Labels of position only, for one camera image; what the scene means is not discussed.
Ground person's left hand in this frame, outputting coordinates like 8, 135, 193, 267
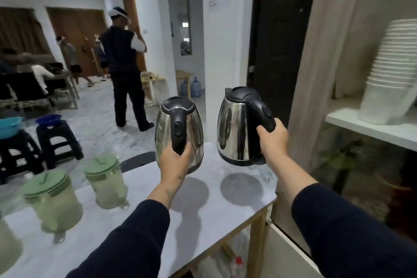
159, 142, 193, 192

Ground person's right hand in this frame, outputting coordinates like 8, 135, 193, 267
256, 118, 290, 167

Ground steel kettle with black handle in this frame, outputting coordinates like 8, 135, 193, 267
155, 96, 204, 175
216, 86, 277, 167

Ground grey wooden cabinet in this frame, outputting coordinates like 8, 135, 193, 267
272, 0, 417, 278

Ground person's left forearm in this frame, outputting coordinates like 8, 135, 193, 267
65, 183, 183, 278

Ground person's right forearm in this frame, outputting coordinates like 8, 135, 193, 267
265, 152, 417, 278

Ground small white-legged table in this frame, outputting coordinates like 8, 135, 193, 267
140, 72, 167, 107

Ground wooden side table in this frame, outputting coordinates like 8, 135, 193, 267
175, 69, 195, 99

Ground white table with wooden legs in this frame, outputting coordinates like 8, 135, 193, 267
0, 142, 278, 278

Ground dark wooden door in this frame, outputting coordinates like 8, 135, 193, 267
246, 0, 321, 129

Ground stack of white paper cups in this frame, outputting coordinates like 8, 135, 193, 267
357, 19, 417, 125

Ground plastic bottle with red cap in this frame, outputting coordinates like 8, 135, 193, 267
228, 256, 248, 278

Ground blue basin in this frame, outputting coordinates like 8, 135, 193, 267
35, 114, 63, 126

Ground black chair with patterned seat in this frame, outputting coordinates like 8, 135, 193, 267
6, 72, 54, 114

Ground brown double door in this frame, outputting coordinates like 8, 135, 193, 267
45, 7, 108, 78

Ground teal basin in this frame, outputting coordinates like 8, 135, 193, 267
0, 116, 24, 140

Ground brown single door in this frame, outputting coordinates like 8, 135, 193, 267
119, 0, 147, 73

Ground brown curtain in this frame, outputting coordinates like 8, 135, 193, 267
0, 7, 53, 57

